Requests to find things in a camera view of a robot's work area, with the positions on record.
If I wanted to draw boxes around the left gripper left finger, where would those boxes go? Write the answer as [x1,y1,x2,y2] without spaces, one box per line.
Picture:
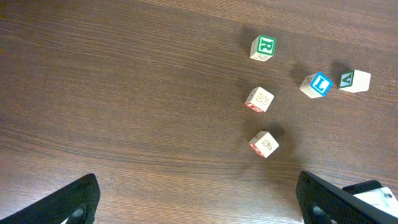
[1,174,100,224]

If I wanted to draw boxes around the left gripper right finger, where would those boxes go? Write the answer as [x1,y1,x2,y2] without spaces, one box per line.
[295,171,397,224]

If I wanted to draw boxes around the red edged wooden block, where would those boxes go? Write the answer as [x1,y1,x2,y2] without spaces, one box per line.
[249,131,279,158]

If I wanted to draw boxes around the blue L wooden block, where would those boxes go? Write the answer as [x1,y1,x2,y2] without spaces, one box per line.
[299,72,333,98]

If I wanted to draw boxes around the red letter wooden block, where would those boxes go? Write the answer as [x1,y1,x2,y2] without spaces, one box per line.
[244,87,274,113]

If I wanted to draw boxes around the plain number wooden block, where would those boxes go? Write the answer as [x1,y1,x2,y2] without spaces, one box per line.
[338,70,371,93]

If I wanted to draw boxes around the green R wooden block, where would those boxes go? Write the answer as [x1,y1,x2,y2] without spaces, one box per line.
[249,35,276,62]

